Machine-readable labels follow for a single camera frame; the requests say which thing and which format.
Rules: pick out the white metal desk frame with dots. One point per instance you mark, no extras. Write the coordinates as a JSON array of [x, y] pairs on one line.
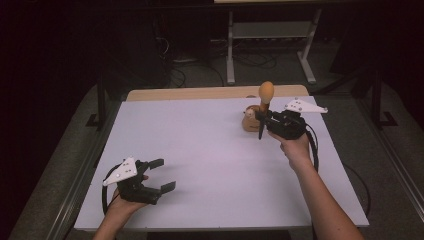
[[270, 30]]

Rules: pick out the wooden table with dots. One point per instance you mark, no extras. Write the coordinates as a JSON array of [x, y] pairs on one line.
[[200, 92]]

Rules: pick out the black metal stand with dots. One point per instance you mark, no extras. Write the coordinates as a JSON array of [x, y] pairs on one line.
[[101, 106], [377, 100]]

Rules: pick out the white table board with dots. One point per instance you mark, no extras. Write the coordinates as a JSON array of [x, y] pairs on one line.
[[216, 173]]

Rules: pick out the brown brush holder cup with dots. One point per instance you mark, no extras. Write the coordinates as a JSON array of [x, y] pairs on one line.
[[250, 123]]

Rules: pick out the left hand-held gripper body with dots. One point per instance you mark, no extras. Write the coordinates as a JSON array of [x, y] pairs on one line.
[[133, 190]]

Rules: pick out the person's right hand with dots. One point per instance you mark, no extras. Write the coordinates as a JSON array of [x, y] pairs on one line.
[[295, 150]]

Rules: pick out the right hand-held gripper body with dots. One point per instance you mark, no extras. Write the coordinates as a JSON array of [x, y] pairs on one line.
[[288, 125]]

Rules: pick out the person's left hand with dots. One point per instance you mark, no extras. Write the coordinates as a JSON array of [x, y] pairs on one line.
[[125, 208]]

